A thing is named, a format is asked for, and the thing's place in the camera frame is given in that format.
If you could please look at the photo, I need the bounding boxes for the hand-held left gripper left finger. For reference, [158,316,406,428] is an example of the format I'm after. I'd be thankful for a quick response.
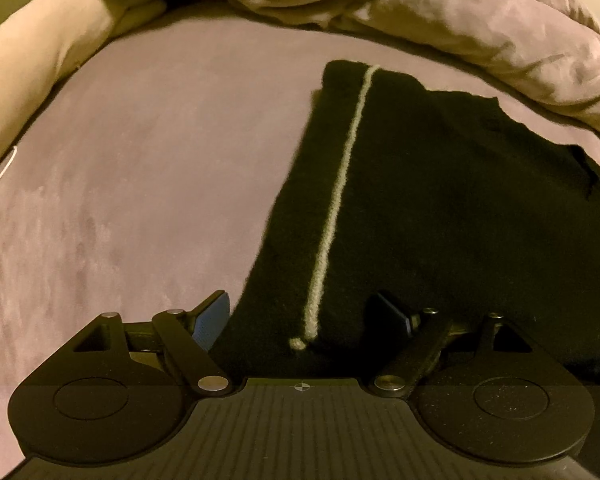
[73,289,232,398]

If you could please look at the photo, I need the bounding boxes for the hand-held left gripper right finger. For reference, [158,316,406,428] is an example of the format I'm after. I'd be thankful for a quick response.
[363,293,531,398]

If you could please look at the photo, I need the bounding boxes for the black pants with white stripe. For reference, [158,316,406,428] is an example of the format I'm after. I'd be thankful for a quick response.
[212,60,600,379]

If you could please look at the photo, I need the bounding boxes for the pink crumpled duvet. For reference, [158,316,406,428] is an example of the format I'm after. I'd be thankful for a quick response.
[211,0,600,147]

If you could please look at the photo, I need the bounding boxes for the cream pillow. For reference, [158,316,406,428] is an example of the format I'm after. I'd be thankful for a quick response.
[0,0,167,182]

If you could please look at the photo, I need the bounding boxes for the pink bed sheet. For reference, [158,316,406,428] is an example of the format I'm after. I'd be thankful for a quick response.
[0,6,600,467]

